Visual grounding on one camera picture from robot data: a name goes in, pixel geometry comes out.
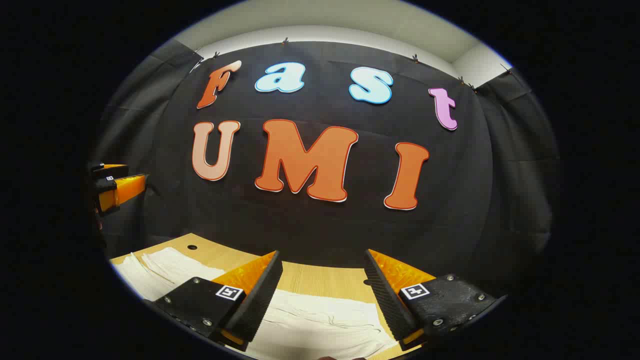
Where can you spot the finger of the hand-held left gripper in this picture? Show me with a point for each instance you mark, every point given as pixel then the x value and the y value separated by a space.
pixel 120 192
pixel 107 171

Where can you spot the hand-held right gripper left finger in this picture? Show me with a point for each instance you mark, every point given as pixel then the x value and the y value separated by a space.
pixel 265 290

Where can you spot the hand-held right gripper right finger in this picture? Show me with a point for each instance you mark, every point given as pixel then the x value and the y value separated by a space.
pixel 382 295

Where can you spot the white jeans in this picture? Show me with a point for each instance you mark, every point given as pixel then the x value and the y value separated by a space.
pixel 320 325

